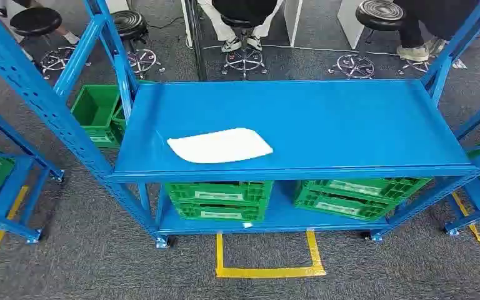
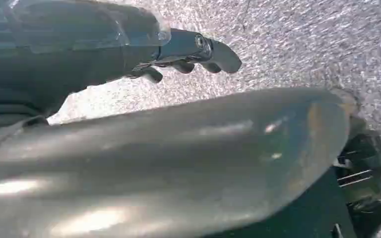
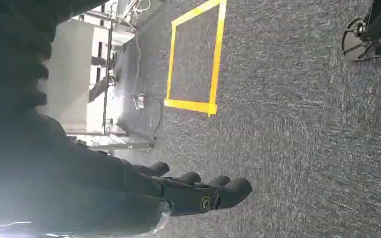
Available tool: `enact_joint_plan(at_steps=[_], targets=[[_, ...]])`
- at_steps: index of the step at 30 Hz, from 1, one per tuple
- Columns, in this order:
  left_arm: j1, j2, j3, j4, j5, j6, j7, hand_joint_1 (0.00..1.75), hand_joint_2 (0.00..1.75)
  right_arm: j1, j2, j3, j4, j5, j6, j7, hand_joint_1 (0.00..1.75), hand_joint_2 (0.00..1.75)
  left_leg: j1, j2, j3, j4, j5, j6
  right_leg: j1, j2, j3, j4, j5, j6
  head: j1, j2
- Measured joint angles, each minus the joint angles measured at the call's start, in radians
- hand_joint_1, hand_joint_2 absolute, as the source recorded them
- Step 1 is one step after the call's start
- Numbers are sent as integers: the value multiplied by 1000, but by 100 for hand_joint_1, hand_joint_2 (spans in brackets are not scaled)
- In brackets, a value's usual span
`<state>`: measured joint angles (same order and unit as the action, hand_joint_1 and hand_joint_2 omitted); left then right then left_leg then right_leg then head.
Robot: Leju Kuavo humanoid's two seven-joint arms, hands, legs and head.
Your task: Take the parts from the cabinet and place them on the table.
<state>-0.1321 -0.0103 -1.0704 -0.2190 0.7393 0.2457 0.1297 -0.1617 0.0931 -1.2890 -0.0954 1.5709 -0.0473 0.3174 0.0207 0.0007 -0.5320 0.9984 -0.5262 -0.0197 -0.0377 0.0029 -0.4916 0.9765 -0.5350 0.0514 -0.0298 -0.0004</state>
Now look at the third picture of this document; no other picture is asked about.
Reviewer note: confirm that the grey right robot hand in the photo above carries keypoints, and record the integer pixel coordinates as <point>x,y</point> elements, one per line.
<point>78,184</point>

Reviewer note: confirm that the yellow floor tape square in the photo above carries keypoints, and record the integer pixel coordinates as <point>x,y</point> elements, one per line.
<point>190,105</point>

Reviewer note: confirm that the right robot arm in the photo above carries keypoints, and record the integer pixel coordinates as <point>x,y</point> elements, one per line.
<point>9,49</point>

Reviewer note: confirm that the steel table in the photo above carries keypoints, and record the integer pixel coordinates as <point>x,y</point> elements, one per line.
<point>106,75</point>

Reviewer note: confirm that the floor socket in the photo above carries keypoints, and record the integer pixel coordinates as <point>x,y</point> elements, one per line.
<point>140,101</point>

